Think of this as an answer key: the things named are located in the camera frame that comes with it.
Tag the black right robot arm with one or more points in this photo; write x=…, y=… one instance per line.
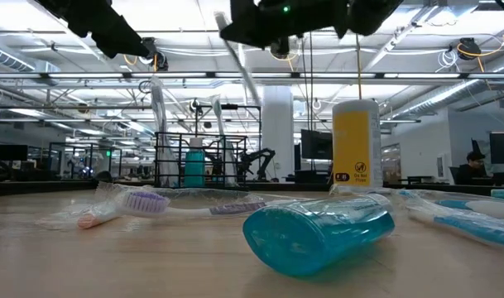
x=371, y=14

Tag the yellow wipes canister white lid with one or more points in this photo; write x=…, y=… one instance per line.
x=353, y=145

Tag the green white toothbrush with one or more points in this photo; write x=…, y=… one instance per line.
x=218, y=116
x=158, y=107

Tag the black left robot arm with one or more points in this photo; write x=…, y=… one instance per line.
x=102, y=25

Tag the person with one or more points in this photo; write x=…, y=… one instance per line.
x=473, y=169

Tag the orange white toothbrush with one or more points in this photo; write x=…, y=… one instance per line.
x=90, y=220

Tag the blue white toothbrush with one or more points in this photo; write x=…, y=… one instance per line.
x=491, y=209
x=475, y=232

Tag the purple white toothbrush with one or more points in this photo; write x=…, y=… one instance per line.
x=146, y=203

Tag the black background robot arm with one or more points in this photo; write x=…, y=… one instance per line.
x=255, y=159

